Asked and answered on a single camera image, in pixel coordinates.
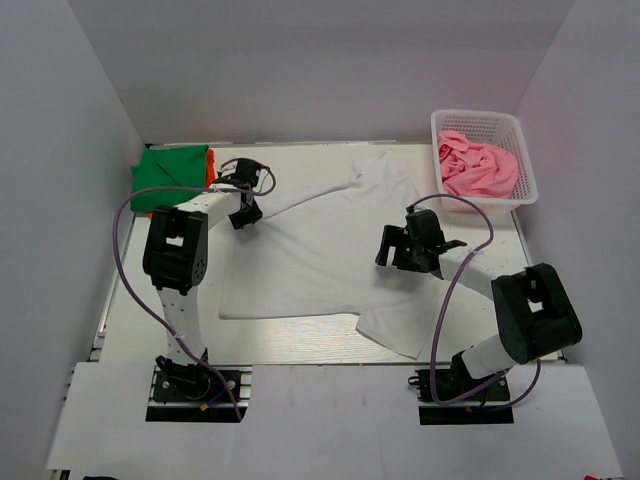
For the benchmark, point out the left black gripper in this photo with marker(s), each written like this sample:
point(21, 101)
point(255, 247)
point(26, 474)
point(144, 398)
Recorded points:
point(246, 214)

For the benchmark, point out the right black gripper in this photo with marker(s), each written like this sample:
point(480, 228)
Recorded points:
point(395, 248)

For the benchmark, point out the white t shirt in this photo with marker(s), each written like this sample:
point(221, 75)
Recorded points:
point(313, 254)

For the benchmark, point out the pink t shirt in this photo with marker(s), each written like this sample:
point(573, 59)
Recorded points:
point(473, 169)

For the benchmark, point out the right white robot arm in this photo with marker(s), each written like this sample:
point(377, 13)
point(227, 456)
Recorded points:
point(534, 314)

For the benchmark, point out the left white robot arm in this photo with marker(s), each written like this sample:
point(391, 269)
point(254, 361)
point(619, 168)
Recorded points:
point(176, 252)

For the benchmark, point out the orange folded t shirt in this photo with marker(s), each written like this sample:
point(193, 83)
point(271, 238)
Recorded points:
point(211, 167)

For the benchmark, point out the green folded t shirt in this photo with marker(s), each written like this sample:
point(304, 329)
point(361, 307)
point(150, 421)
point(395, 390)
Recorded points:
point(139, 173)

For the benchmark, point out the white plastic basket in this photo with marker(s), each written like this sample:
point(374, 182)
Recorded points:
point(499, 129)

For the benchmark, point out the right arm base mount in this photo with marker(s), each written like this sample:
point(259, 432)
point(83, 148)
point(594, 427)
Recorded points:
point(486, 407)

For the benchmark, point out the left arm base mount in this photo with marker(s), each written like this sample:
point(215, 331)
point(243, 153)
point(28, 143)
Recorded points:
point(193, 394)

